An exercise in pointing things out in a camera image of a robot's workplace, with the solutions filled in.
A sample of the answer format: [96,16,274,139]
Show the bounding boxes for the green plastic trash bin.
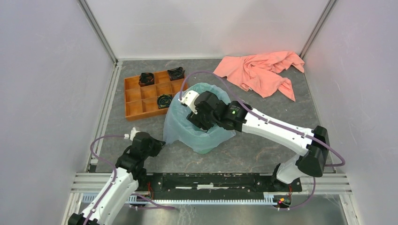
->
[193,147,215,154]

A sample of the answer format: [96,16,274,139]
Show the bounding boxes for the orange compartment tray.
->
[124,70,189,121]

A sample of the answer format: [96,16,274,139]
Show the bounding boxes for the pink cloth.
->
[214,51,305,101]

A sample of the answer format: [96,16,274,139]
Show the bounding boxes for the translucent blue trash bag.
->
[163,92,236,150]

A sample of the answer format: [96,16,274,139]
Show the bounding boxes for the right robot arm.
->
[179,90,329,191]

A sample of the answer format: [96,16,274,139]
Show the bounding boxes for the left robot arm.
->
[67,129,166,225]

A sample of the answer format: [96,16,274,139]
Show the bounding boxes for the white toothed cable strip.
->
[82,192,276,205]

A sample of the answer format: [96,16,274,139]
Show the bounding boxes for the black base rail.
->
[137,173,302,200]

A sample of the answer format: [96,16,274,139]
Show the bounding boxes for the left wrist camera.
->
[129,127,140,141]

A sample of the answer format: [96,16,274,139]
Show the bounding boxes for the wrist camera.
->
[179,90,199,114]
[129,127,140,141]

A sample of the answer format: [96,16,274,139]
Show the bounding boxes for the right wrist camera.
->
[179,90,199,114]

